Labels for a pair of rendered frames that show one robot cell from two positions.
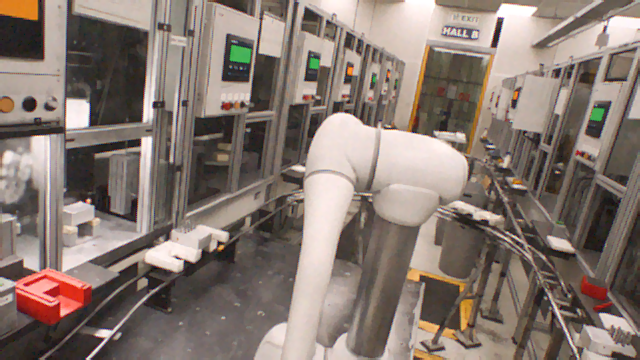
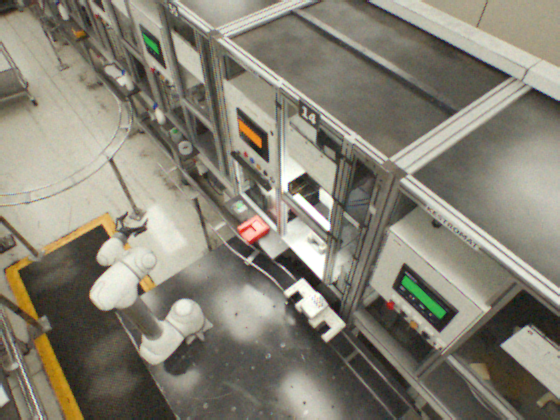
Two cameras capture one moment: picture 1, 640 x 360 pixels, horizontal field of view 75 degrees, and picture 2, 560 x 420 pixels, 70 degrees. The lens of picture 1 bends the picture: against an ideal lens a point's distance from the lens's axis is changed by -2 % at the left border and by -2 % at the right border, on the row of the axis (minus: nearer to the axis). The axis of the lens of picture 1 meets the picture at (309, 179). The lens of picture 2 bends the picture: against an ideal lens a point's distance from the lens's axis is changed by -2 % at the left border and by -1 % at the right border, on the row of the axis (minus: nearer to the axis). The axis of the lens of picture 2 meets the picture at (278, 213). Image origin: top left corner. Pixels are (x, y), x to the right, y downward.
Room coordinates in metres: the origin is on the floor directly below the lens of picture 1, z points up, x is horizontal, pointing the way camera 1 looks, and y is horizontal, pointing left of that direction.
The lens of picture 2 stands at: (1.91, -0.41, 3.03)
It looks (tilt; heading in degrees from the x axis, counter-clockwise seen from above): 54 degrees down; 126
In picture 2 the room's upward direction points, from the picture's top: 1 degrees counter-clockwise
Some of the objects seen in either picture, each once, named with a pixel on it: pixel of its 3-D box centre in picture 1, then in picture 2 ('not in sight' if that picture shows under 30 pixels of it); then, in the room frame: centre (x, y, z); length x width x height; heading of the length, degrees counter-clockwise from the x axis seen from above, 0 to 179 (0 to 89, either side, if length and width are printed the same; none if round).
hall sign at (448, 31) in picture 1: (460, 33); not in sight; (8.97, -2.50, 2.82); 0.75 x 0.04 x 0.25; 74
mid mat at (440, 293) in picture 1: (437, 300); not in sight; (3.07, -1.17, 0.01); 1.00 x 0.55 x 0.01; 164
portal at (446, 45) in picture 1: (446, 108); not in sight; (9.01, -2.57, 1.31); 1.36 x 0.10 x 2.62; 74
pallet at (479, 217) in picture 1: (472, 216); not in sight; (2.74, -1.13, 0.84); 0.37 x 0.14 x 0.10; 42
